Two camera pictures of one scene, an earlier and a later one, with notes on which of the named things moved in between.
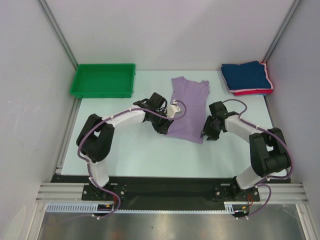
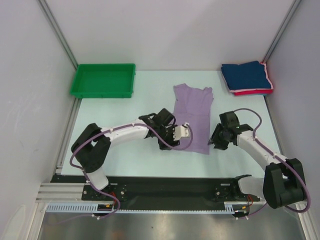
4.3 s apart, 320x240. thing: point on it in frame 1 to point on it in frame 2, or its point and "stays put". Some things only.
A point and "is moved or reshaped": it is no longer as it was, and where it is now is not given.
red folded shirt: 259,92 stays put
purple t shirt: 195,95 is moved or reshaped
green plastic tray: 104,80 stays put
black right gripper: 212,136 to 218,144
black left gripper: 163,128 to 170,141
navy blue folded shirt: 250,75 stays put
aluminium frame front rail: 272,192 stays put
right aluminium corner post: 294,5 stays put
